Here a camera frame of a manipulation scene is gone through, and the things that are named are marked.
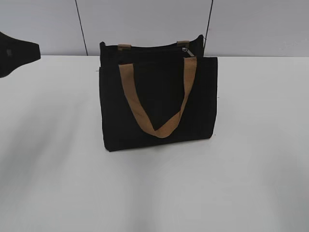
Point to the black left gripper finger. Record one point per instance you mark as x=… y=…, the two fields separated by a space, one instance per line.
x=15 y=53

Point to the black tote bag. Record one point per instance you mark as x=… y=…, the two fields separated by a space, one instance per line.
x=119 y=127

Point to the silver zipper pull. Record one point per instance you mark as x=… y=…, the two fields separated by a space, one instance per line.
x=189 y=54

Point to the tan front bag handle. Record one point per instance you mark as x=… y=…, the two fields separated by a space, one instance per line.
x=157 y=92

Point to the tan bag handle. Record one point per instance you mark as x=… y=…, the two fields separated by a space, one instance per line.
x=157 y=92
x=178 y=43

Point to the tan rear bag handle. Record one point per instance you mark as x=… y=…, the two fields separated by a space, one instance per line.
x=178 y=43

